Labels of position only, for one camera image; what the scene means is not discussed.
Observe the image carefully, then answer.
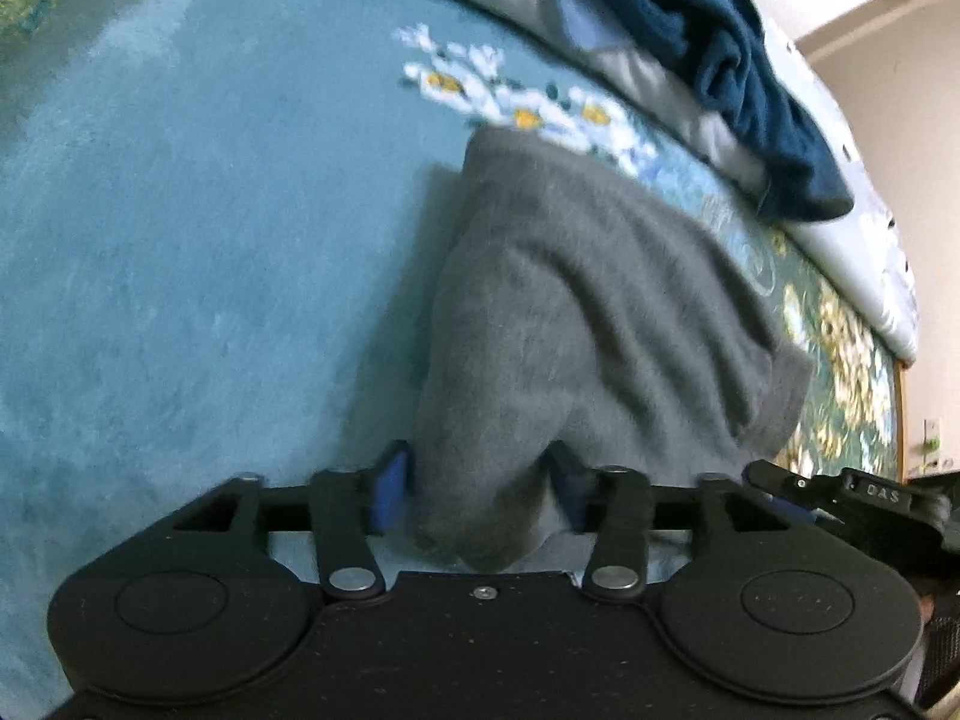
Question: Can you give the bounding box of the grey sweatshirt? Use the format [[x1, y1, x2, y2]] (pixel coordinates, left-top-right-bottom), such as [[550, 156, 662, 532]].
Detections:
[[413, 127, 814, 571]]

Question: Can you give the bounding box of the person's right hand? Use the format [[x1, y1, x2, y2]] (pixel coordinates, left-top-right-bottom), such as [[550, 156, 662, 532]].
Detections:
[[919, 595, 935, 624]]

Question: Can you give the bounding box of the grey floral folded duvet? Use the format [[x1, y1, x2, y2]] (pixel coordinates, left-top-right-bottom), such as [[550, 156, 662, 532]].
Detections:
[[472, 0, 919, 366]]

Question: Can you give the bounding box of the teal floral bed blanket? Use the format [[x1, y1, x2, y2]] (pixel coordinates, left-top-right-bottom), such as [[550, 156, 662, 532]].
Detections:
[[2, 0, 900, 718]]

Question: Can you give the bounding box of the dark blue fleece garment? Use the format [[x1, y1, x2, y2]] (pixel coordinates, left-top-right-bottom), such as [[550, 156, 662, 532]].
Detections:
[[604, 0, 854, 223]]

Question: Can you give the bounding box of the orange wooden bed frame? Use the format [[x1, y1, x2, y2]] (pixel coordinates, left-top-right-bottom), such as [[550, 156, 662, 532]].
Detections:
[[892, 359, 908, 484]]

